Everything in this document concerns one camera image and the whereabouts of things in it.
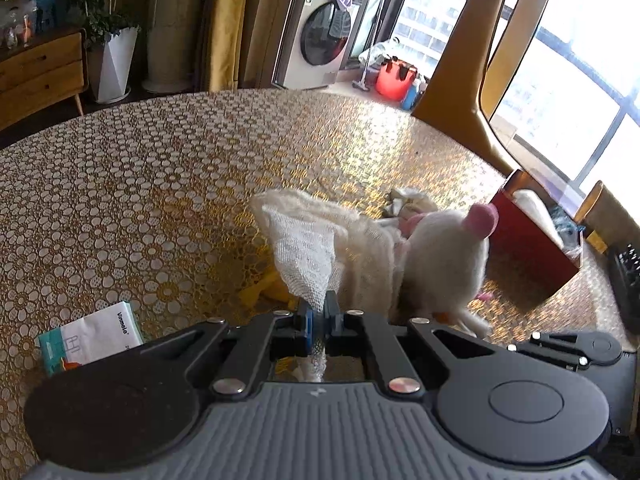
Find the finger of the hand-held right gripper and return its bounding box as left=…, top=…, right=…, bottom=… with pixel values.
left=507, top=331, right=624, bottom=372

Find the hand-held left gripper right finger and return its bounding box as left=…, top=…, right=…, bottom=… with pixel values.
left=322, top=305, right=506, bottom=396

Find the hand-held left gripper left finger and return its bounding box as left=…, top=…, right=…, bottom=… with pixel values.
left=147, top=308, right=316, bottom=395

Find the white gauze cloth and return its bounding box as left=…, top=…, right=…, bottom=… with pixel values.
left=249, top=188, right=407, bottom=385

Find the red box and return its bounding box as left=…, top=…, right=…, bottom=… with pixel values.
left=486, top=169, right=587, bottom=312

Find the blue white packet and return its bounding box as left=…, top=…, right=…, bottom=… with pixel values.
left=550, top=205, right=584, bottom=234

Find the white plush mouse toy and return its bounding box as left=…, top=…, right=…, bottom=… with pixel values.
left=396, top=202, right=501, bottom=339

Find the white tissue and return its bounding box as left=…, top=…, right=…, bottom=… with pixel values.
left=512, top=189, right=566, bottom=249

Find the yellow cloth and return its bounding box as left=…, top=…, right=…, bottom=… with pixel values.
left=238, top=265, right=299, bottom=307

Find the wooden chair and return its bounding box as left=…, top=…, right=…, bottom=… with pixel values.
left=574, top=180, right=640, bottom=257

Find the small mesh pouch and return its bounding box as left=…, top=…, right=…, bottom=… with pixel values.
left=382, top=186, right=439, bottom=221

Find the white teal tissue pack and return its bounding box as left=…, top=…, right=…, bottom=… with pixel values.
left=39, top=301, right=145, bottom=377

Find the blue detergent bottle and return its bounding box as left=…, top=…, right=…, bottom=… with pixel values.
left=401, top=79, right=427, bottom=112

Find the red bucket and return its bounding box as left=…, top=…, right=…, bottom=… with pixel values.
left=375, top=57, right=419, bottom=102

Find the tall brown giraffe statue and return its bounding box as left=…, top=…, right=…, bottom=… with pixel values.
left=410, top=0, right=592, bottom=207

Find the white washing machine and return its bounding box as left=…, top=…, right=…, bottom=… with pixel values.
left=271, top=0, right=354, bottom=92

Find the black framed window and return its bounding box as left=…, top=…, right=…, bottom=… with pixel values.
left=399, top=0, right=640, bottom=202

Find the white bag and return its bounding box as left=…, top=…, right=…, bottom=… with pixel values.
left=369, top=36, right=402, bottom=69

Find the yellow curtain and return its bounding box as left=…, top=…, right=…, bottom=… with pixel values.
left=206, top=0, right=259, bottom=92

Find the white angular planter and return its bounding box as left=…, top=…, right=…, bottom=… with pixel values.
left=96, top=25, right=140, bottom=105

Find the beige standing air conditioner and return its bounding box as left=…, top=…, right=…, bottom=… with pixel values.
left=141, top=0, right=209, bottom=94

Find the wooden drawer cabinet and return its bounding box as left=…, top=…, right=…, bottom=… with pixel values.
left=0, top=25, right=89, bottom=134

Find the green potted plant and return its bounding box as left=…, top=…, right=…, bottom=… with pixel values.
left=46, top=0, right=144, bottom=52

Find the glass jar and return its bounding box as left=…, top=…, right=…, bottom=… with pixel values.
left=0, top=10, right=36, bottom=52

